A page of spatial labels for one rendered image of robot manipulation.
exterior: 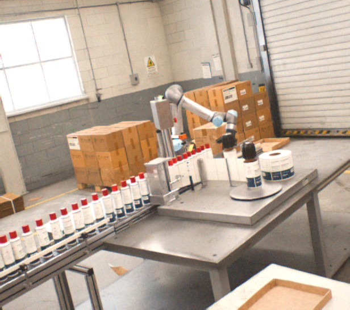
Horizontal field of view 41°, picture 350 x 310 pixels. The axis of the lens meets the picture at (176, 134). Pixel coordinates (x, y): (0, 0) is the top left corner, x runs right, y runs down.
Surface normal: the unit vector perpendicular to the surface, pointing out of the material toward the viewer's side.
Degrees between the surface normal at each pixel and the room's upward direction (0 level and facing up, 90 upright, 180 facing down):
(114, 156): 89
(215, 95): 90
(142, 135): 90
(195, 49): 90
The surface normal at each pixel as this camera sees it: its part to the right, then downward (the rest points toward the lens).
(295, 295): -0.20, -0.97
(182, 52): -0.74, 0.26
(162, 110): 0.24, 0.11
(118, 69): 0.64, 0.00
